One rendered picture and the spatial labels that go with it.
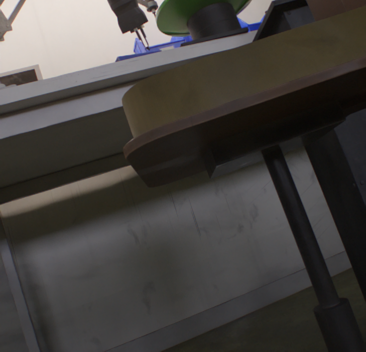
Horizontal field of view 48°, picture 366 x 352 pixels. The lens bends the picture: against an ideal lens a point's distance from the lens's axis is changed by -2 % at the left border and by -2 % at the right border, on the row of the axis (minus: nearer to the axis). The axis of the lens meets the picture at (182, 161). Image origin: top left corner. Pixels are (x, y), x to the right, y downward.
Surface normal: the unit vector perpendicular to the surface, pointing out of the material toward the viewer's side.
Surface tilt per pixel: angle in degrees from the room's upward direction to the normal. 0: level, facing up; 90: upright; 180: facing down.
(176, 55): 90
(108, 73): 90
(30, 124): 90
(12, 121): 90
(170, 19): 157
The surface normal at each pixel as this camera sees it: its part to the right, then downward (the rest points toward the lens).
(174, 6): 0.01, 0.91
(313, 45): 0.00, -0.17
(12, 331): 0.21, -0.23
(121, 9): -0.03, 0.50
